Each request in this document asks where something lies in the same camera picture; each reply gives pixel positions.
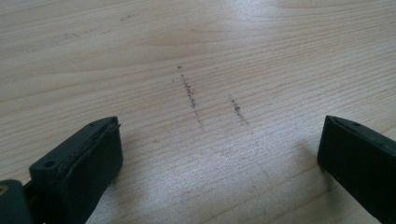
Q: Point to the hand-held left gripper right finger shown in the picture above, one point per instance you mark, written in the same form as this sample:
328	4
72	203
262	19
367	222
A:
358	155

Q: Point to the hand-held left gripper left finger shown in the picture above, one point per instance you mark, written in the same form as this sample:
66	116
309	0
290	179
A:
77	168

